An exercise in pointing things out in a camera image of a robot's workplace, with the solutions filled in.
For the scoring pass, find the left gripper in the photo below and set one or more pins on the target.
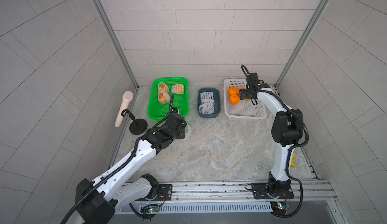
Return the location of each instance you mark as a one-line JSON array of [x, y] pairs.
[[182, 129]]

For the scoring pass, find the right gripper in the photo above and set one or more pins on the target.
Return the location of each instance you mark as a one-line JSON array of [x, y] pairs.
[[243, 94]]

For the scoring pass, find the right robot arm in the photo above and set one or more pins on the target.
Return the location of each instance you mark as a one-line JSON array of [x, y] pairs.
[[289, 132]]

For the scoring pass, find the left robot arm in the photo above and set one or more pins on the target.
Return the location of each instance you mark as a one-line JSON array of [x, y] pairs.
[[97, 200]]

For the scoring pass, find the white plastic basket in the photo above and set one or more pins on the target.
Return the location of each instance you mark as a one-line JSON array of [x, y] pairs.
[[244, 110]]

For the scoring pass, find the green plastic basket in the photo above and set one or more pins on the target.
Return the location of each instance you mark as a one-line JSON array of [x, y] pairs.
[[157, 111]]

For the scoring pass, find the dark blue plastic tub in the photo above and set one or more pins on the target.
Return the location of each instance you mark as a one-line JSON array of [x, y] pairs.
[[217, 102]]

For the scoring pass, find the beige microphone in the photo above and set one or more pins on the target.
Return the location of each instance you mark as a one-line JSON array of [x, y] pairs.
[[126, 100]]

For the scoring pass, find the left green circuit board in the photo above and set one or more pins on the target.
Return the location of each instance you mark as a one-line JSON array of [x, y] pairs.
[[150, 209]]

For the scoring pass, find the green circuit board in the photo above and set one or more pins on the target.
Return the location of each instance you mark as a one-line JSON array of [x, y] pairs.
[[150, 209], [280, 208]]

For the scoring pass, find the yellow plastic block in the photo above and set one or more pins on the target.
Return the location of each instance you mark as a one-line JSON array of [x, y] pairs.
[[292, 162]]

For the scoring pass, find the right green circuit board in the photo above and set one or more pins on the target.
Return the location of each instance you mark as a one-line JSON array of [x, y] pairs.
[[280, 208]]

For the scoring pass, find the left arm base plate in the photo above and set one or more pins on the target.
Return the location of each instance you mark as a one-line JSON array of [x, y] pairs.
[[161, 192]]

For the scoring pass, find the aluminium rail frame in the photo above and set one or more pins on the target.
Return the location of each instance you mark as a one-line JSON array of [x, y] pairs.
[[232, 197]]

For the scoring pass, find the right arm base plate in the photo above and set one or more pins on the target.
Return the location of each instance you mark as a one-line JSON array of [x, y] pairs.
[[270, 191]]

